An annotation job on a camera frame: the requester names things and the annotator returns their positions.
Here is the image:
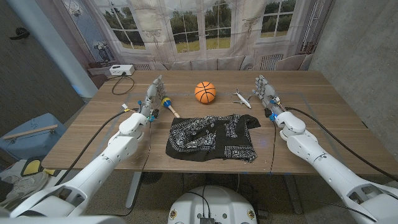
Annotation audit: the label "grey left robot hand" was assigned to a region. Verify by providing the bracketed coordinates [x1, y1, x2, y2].
[138, 74, 167, 119]

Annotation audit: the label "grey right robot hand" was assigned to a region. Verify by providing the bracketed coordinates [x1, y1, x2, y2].
[252, 74, 285, 118]

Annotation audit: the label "black paisley bandana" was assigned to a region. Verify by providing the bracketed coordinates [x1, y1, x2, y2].
[165, 113, 262, 163]

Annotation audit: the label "colourful wooden maraca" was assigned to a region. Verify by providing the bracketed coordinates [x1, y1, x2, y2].
[160, 96, 181, 119]

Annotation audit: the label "white toy plane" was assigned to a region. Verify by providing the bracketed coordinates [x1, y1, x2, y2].
[233, 87, 253, 110]

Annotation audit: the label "orange basketball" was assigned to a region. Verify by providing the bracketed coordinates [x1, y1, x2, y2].
[194, 81, 217, 104]

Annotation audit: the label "white power box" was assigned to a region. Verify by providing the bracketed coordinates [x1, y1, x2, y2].
[109, 64, 136, 77]

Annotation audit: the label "black round fan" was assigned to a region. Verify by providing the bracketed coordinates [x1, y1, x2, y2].
[139, 171, 164, 185]

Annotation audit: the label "printed window backdrop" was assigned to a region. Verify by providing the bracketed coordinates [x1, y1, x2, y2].
[60, 0, 335, 72]

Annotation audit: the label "table leg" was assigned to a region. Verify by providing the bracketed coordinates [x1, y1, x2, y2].
[282, 174, 304, 215]
[125, 171, 142, 209]

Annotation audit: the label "pale round column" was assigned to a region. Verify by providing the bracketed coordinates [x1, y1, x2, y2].
[6, 0, 99, 99]

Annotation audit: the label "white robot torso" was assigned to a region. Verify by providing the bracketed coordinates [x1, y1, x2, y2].
[167, 185, 258, 224]

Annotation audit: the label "yellow and black bag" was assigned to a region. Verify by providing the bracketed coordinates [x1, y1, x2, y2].
[20, 156, 62, 177]

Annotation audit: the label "grey shoe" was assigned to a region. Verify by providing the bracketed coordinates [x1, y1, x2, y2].
[0, 170, 50, 206]

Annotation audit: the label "black power box cable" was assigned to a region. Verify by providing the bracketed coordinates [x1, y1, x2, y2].
[105, 73, 136, 96]

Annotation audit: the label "thin black left wrist cable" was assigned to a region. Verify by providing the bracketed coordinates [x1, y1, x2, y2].
[83, 119, 153, 217]

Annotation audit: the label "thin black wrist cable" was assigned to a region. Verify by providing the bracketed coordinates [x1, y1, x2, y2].
[269, 119, 277, 175]
[83, 119, 153, 217]

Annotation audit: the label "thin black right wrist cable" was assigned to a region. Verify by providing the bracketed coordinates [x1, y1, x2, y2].
[269, 119, 277, 175]

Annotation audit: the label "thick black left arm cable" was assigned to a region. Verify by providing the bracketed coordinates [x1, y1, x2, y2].
[54, 108, 139, 187]

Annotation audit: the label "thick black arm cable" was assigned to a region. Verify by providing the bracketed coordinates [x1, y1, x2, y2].
[284, 106, 398, 183]
[54, 108, 139, 187]

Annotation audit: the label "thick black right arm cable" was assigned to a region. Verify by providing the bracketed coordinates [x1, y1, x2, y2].
[284, 106, 398, 183]

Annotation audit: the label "blue bin with wooden handle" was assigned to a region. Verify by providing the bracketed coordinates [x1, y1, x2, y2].
[0, 112, 68, 161]

